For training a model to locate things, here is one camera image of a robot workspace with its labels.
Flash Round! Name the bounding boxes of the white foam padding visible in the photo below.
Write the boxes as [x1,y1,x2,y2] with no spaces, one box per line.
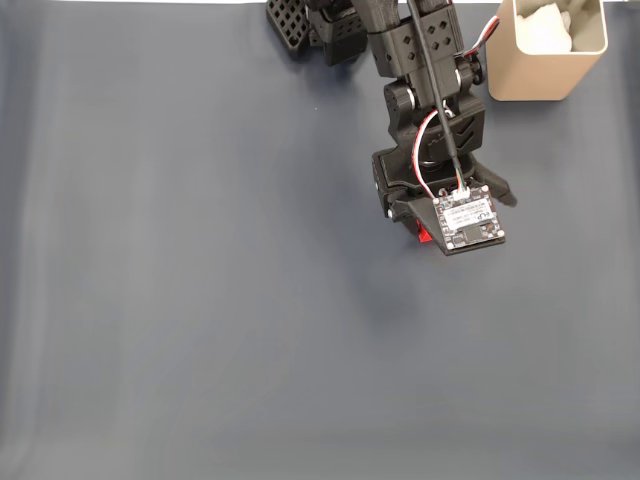
[514,2,574,55]

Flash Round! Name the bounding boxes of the blue-grey table mat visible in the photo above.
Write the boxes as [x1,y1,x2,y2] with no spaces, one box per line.
[0,2,640,480]

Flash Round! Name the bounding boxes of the beige rounded box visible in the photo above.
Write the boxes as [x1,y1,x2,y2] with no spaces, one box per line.
[485,0,610,103]

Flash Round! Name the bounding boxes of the black camera cable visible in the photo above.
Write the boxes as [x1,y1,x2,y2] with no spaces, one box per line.
[405,0,468,195]

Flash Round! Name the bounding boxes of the red white black servo wire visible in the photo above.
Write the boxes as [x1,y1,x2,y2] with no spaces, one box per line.
[412,107,459,198]
[461,16,502,59]

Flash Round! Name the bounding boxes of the black camera circuit board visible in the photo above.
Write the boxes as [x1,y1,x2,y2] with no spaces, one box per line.
[431,184,508,258]

